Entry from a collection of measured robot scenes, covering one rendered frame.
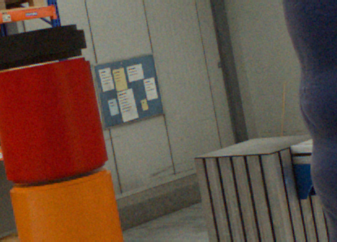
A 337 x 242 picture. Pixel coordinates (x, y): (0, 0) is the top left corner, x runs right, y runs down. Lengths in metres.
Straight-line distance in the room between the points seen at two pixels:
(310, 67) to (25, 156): 0.94
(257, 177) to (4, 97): 1.82
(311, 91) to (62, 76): 0.93
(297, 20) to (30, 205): 0.93
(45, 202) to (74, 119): 0.04
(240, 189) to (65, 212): 1.85
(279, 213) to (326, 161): 0.88
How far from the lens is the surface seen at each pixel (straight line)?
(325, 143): 1.33
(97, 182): 0.42
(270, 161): 2.18
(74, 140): 0.41
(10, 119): 0.42
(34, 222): 0.42
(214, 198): 2.32
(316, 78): 1.31
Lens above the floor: 2.32
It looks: 4 degrees down
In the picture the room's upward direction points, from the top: 11 degrees counter-clockwise
